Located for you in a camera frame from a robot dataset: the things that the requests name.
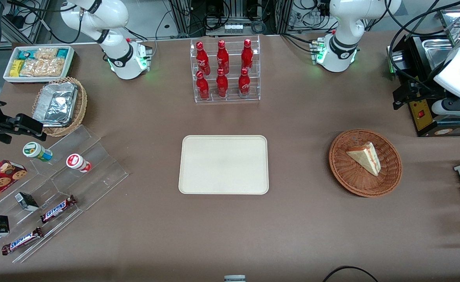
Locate white rectangular snack bin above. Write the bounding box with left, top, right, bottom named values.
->
left=3, top=45, right=75, bottom=84

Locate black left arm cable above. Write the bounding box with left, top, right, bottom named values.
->
left=385, top=0, right=460, bottom=81

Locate red cola bottle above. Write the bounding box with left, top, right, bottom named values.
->
left=196, top=42, right=211, bottom=76
left=238, top=67, right=251, bottom=98
left=216, top=69, right=229, bottom=98
left=217, top=40, right=230, bottom=75
left=241, top=38, right=254, bottom=71
left=196, top=70, right=210, bottom=101

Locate cream plastic tray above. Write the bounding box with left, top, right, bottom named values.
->
left=178, top=135, right=270, bottom=195

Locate small clear cracker packet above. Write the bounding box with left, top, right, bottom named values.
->
left=33, top=47, right=59, bottom=60

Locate clear acrylic bottle rack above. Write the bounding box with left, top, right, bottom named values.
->
left=190, top=35, right=261, bottom=103

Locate red lid white cup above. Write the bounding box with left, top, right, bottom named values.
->
left=66, top=154, right=92, bottom=173

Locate black food warmer cabinet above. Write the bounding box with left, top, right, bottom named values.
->
left=387, top=6, right=460, bottom=137

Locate clear acrylic stepped display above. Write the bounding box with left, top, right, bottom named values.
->
left=0, top=125, right=129, bottom=264

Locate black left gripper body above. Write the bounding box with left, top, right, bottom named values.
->
left=409, top=80, right=446, bottom=103

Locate light wicker basket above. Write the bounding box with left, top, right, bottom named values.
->
left=32, top=77, right=88, bottom=137

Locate brown Snickers bar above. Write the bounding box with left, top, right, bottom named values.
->
left=1, top=226, right=44, bottom=256
left=40, top=195, right=78, bottom=224

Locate large clear cracker packet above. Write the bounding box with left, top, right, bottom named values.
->
left=20, top=58, right=66, bottom=77

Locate steel warmer pan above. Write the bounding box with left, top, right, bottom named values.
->
left=421, top=38, right=457, bottom=70

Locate triangular sandwich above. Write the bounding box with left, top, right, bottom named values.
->
left=346, top=142, right=382, bottom=177

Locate round brown wicker basket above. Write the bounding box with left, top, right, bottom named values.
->
left=329, top=129, right=403, bottom=197

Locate aluminium foil tray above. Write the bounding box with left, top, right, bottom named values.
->
left=33, top=82, right=78, bottom=127

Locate green lid white cup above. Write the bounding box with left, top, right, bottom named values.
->
left=22, top=142, right=53, bottom=163

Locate black table cable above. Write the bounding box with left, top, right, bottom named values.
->
left=323, top=266, right=379, bottom=282

